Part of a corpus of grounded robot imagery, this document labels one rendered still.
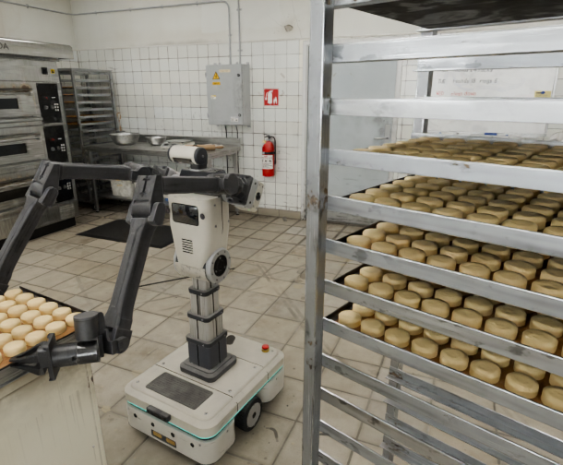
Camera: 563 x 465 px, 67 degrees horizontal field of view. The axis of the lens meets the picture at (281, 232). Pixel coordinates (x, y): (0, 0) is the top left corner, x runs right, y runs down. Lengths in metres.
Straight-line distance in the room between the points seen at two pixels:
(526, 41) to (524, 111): 0.09
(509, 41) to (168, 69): 5.60
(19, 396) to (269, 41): 4.68
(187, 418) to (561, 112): 1.70
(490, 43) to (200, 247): 1.38
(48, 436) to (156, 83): 5.26
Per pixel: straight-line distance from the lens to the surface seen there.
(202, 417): 1.94
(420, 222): 0.76
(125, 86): 6.57
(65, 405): 1.45
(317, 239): 0.84
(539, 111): 0.69
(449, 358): 0.87
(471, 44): 0.71
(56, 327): 1.33
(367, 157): 0.78
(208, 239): 1.79
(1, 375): 1.31
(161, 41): 6.19
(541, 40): 0.69
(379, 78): 5.01
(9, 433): 1.38
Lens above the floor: 1.52
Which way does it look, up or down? 18 degrees down
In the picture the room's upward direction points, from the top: straight up
